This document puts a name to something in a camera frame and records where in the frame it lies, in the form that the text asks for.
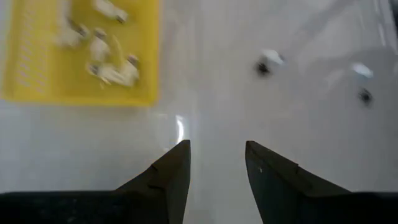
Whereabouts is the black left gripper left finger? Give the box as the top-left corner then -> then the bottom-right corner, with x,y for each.
0,139 -> 192,224

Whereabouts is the yellow plastic basket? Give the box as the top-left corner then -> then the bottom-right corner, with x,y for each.
1,0 -> 161,107

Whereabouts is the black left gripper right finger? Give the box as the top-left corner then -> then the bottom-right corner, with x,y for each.
244,140 -> 398,224

